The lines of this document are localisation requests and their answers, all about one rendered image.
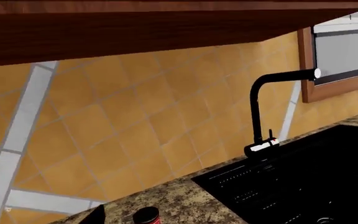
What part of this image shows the wood framed window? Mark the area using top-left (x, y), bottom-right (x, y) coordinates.
top-left (296, 10), bottom-right (358, 105)

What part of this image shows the dark wood wall cabinet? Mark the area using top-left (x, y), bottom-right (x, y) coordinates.
top-left (0, 0), bottom-right (358, 69)

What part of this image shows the dark can with red label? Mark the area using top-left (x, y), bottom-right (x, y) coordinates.
top-left (132, 206), bottom-right (161, 224)

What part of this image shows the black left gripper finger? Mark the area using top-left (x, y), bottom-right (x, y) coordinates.
top-left (81, 203), bottom-right (106, 224)

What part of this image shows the black kitchen sink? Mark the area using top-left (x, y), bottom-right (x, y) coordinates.
top-left (190, 124), bottom-right (358, 224)

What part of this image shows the black kitchen faucet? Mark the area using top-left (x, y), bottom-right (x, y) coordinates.
top-left (243, 67), bottom-right (323, 160)

